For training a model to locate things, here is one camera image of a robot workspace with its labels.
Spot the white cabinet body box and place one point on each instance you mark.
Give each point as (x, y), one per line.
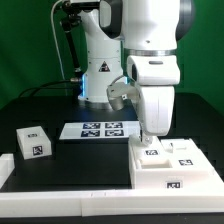
(171, 178)

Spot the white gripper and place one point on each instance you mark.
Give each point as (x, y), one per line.
(154, 111)

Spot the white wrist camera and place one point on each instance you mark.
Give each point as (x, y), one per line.
(118, 92)

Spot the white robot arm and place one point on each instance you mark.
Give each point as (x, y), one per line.
(132, 54)

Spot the white left fence piece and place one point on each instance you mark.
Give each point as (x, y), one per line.
(6, 167)

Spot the white marker sheet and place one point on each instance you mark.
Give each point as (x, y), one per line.
(99, 130)

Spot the white cabinet door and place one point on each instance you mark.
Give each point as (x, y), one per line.
(150, 156)
(184, 154)

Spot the white front fence rail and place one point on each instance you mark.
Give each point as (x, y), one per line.
(109, 202)

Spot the small white cabinet top block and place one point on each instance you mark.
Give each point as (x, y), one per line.
(33, 142)

